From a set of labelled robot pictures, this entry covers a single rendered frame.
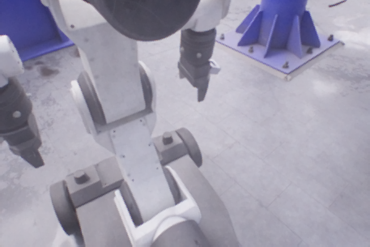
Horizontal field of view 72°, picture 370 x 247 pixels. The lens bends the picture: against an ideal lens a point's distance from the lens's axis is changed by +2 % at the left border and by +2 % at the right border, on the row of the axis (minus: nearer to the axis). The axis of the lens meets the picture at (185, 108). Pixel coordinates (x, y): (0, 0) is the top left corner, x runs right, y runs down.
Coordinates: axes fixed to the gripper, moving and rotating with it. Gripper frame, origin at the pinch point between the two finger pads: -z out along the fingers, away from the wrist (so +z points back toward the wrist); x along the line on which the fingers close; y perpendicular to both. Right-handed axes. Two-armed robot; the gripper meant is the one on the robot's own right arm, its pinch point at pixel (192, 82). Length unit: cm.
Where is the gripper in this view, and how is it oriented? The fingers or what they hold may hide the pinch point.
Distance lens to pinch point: 75.8
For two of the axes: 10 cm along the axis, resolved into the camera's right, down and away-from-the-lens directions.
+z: 0.7, -6.3, -7.7
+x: -5.0, -6.9, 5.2
